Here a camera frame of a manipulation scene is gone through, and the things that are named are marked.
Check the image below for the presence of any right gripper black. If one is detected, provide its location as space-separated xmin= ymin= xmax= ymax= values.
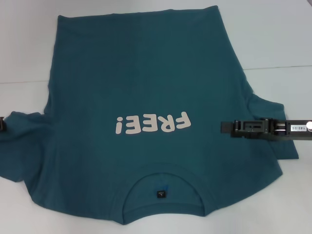
xmin=220 ymin=117 xmax=312 ymax=142

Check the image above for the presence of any teal T-shirt with FREE print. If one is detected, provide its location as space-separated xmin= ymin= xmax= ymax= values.
xmin=0 ymin=6 xmax=300 ymax=226

